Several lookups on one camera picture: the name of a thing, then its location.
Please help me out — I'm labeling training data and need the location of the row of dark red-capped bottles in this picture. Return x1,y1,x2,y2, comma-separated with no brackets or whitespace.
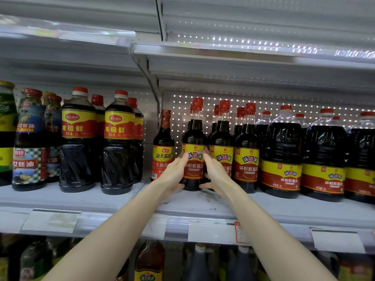
151,102,375,205

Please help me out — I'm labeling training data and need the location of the large amber cooking wine jug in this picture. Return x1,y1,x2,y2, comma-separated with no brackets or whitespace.
135,240,165,281

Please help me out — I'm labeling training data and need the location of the white metal store shelving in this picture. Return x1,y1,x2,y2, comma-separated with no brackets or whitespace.
0,0,375,281

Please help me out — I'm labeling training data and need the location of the person's right forearm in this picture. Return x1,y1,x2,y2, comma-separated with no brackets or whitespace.
225,187,338,281

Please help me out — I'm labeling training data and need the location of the rice vinegar jug green label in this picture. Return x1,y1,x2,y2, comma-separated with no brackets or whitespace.
231,245,257,281

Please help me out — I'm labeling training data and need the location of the person's right hand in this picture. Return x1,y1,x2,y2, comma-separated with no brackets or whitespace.
199,152,238,200

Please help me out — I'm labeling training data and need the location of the person's left hand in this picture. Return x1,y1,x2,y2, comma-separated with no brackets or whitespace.
154,152,189,199

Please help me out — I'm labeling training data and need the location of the person's left forearm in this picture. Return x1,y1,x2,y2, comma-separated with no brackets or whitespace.
44,190,171,281

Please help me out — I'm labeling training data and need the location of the green-label oyster sauce bottle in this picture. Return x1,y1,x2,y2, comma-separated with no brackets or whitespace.
0,80,17,186

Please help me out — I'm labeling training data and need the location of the red label dark sauce bottle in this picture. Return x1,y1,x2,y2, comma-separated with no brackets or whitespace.
128,98,145,184
91,94,106,173

